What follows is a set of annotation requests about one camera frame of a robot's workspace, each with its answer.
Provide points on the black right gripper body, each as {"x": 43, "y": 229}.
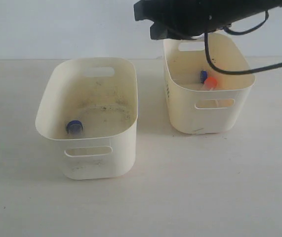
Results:
{"x": 185, "y": 19}

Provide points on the blue-capped tube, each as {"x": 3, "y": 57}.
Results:
{"x": 203, "y": 76}

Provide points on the orange-capped tube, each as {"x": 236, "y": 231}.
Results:
{"x": 209, "y": 84}

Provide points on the cream plastic bin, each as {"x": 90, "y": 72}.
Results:
{"x": 101, "y": 93}
{"x": 191, "y": 110}

